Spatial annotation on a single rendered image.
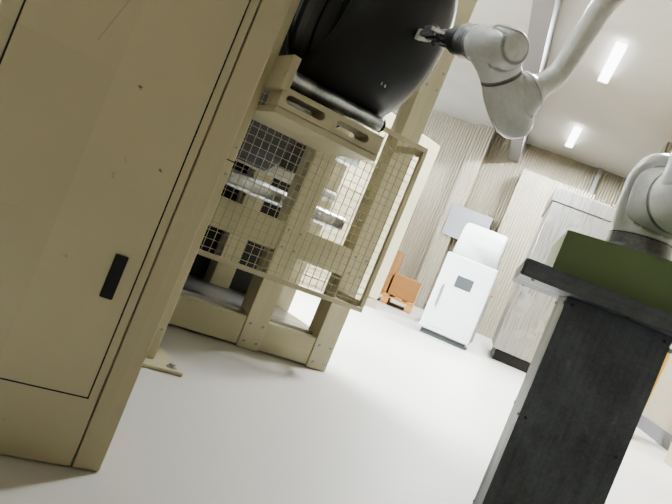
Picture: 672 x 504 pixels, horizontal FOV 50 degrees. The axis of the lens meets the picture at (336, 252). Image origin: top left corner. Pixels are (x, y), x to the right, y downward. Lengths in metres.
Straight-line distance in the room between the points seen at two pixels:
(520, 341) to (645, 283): 6.51
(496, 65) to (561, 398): 0.79
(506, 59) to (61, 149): 1.00
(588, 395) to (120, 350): 1.08
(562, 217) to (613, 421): 6.56
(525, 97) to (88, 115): 1.05
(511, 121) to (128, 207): 0.99
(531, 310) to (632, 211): 6.38
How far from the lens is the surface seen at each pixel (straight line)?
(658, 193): 1.81
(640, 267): 1.75
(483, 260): 7.72
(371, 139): 2.16
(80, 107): 1.18
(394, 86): 2.14
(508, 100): 1.80
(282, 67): 2.06
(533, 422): 1.81
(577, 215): 8.33
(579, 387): 1.81
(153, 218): 1.22
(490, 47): 1.74
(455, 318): 7.64
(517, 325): 8.22
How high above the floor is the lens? 0.51
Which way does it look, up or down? 1 degrees down
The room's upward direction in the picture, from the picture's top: 22 degrees clockwise
